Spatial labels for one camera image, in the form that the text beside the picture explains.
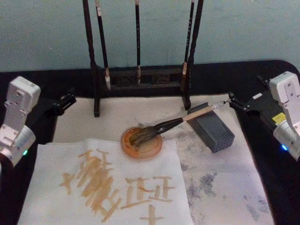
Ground round wooden ink dish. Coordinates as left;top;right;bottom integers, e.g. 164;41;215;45
120;126;163;160

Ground hanging brush with white tip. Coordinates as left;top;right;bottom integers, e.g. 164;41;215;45
94;0;112;91

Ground hanging brush with brown tip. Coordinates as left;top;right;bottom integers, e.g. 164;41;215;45
134;0;142;85

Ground black table cloth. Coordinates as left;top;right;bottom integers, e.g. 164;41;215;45
0;60;300;225

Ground stained white felt mat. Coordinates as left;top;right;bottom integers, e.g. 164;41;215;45
52;93;275;225

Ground hanging thin brush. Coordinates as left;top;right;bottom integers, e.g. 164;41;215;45
181;0;196;76

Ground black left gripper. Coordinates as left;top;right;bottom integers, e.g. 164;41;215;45
25;88;77;132

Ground white paper with brown writing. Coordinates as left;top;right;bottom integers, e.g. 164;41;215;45
17;138;194;225

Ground dark wooden brush rack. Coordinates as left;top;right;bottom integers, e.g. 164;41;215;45
82;0;204;118

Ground grey rectangular block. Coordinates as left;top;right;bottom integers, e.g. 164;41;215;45
187;102;236;154

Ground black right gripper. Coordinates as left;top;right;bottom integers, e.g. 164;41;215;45
228;90;286;132

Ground large calligraphy brush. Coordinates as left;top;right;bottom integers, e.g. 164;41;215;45
129;100;230;148

